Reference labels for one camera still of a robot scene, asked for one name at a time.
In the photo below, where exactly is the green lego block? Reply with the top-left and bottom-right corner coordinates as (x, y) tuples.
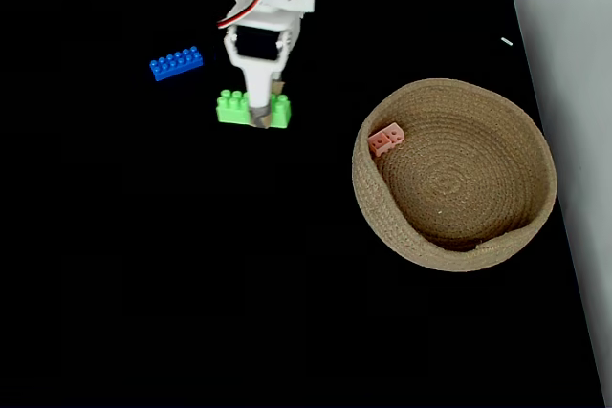
(215, 88), (293, 130)

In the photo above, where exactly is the blue lego block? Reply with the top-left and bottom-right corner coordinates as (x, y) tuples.
(148, 45), (205, 82)

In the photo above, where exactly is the pink lego block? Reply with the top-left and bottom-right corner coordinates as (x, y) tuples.
(366, 121), (406, 158)

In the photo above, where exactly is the woven rope basket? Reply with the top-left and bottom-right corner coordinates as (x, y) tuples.
(351, 77), (558, 273)

